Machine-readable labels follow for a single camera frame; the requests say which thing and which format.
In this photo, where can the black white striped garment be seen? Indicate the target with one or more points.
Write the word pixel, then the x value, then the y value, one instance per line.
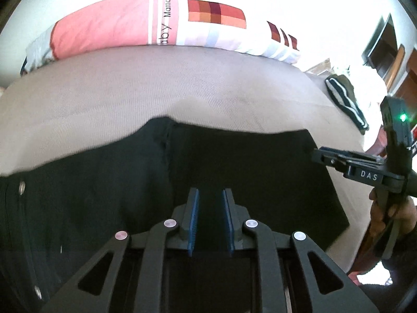
pixel 341 92

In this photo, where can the brown wooden cabinet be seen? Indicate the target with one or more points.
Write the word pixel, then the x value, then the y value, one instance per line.
pixel 406 90

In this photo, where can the beige woven bed sheet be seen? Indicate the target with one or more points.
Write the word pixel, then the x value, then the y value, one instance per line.
pixel 100 97

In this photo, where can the black camera box green light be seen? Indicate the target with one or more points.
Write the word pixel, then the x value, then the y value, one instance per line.
pixel 398 131

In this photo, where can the person's right hand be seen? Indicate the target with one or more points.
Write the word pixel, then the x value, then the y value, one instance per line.
pixel 405 213

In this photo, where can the black pants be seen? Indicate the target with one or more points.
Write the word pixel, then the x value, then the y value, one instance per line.
pixel 56 216

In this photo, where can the pink white checkered pillow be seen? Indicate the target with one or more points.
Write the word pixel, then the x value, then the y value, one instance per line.
pixel 131 23

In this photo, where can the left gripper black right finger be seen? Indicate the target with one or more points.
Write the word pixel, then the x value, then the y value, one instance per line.
pixel 289 273

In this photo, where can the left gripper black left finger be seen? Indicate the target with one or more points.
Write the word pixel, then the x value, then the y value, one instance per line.
pixel 128 273

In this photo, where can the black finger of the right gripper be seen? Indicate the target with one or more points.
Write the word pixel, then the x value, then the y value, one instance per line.
pixel 338 160

